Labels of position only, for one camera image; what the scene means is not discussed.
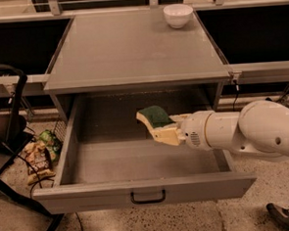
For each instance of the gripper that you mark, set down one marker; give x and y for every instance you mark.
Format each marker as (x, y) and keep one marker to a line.
(194, 130)

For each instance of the green and yellow sponge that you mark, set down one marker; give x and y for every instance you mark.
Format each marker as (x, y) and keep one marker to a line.
(153, 117)

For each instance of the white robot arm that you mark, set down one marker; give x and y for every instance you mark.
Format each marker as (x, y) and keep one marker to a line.
(260, 130)

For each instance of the open grey top drawer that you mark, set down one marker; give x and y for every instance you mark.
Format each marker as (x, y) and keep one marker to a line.
(107, 154)

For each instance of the grey metal cabinet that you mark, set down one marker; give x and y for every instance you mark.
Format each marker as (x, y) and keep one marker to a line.
(134, 40)

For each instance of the white ceramic bowl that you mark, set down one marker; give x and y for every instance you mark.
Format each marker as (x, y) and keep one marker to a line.
(177, 15)

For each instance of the green chip bag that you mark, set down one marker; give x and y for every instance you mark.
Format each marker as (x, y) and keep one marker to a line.
(52, 143)

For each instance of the brown chip bag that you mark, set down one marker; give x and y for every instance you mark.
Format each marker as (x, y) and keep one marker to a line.
(39, 159)

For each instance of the black metal stand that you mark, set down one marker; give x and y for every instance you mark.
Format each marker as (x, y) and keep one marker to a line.
(12, 141)

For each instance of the black drawer handle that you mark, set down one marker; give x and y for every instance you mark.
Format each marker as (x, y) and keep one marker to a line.
(148, 198)

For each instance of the grey horizontal rail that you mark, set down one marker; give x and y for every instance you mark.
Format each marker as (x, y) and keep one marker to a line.
(37, 85)

